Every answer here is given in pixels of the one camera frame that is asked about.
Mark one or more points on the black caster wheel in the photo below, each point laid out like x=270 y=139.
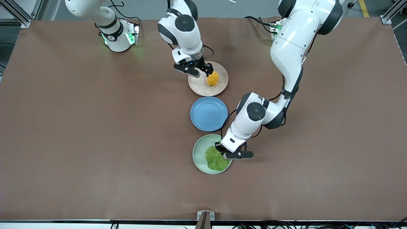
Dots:
x=350 y=4

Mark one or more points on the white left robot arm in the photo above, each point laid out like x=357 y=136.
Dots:
x=292 y=47

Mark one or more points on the yellow lemon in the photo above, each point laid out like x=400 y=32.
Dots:
x=213 y=79

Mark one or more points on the beige round plate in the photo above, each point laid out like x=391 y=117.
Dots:
x=200 y=87

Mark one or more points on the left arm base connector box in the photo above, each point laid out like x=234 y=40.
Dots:
x=276 y=28

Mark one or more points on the green lettuce leaf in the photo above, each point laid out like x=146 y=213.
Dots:
x=215 y=160

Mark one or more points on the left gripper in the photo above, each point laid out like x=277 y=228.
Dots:
x=219 y=147

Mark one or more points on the aluminium frame post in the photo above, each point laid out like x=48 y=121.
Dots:
x=19 y=16
x=386 y=19

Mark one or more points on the metal bracket on table edge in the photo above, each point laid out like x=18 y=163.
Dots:
x=205 y=219

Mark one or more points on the light green round plate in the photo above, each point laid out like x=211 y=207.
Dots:
x=198 y=152

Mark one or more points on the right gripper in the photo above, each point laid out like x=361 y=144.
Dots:
x=205 y=66

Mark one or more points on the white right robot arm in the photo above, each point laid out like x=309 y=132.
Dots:
x=184 y=31

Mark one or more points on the brown table cover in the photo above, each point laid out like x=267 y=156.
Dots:
x=79 y=127

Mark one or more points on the blue round plate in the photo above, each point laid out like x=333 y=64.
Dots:
x=208 y=114

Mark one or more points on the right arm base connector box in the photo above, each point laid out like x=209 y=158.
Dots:
x=133 y=33

